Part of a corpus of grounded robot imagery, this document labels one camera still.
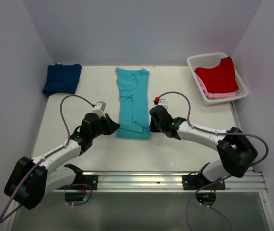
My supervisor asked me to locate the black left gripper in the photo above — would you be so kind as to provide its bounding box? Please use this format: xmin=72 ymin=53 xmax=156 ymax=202
xmin=90 ymin=113 xmax=119 ymax=139

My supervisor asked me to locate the turquoise t shirt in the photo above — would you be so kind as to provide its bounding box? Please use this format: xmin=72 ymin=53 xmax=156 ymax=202
xmin=115 ymin=67 xmax=150 ymax=140

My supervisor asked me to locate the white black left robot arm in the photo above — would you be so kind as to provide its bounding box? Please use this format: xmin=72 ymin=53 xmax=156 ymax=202
xmin=4 ymin=113 xmax=120 ymax=209

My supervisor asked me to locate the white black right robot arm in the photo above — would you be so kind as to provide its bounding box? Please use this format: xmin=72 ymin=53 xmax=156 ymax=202
xmin=149 ymin=105 xmax=258 ymax=189

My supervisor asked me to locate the folded navy blue t shirt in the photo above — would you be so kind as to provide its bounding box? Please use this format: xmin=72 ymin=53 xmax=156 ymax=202
xmin=42 ymin=64 xmax=82 ymax=97

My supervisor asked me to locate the pink t shirt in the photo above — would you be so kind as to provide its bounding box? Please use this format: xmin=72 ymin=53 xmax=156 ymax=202
xmin=196 ymin=74 xmax=236 ymax=100

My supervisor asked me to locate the white plastic laundry basket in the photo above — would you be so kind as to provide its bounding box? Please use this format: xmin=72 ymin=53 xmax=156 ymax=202
xmin=187 ymin=52 xmax=249 ymax=106

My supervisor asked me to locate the red t shirt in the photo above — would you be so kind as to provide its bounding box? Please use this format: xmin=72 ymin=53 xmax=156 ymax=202
xmin=195 ymin=56 xmax=238 ymax=93

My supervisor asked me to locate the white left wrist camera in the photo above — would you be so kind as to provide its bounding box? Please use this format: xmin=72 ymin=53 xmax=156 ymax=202
xmin=92 ymin=101 xmax=106 ymax=118

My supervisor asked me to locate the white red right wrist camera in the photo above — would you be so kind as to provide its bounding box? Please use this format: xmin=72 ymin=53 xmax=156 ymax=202
xmin=153 ymin=97 xmax=169 ymax=110

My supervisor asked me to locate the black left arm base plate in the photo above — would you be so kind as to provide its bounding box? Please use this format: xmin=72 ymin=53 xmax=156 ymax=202
xmin=80 ymin=175 xmax=99 ymax=190

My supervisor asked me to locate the aluminium mounting rail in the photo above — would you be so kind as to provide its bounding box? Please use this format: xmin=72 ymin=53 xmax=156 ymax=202
xmin=13 ymin=102 xmax=267 ymax=193

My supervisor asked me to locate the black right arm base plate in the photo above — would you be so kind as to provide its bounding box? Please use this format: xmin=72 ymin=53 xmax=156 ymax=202
xmin=182 ymin=172 xmax=226 ymax=190

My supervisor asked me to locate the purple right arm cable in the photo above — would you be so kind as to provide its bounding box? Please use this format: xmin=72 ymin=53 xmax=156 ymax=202
xmin=161 ymin=91 xmax=270 ymax=231

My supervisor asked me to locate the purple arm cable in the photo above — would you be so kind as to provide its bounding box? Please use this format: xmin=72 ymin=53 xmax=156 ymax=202
xmin=0 ymin=94 xmax=93 ymax=225
xmin=161 ymin=91 xmax=270 ymax=231

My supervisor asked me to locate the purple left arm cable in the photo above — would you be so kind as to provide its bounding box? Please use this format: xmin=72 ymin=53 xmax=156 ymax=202
xmin=0 ymin=94 xmax=93 ymax=225

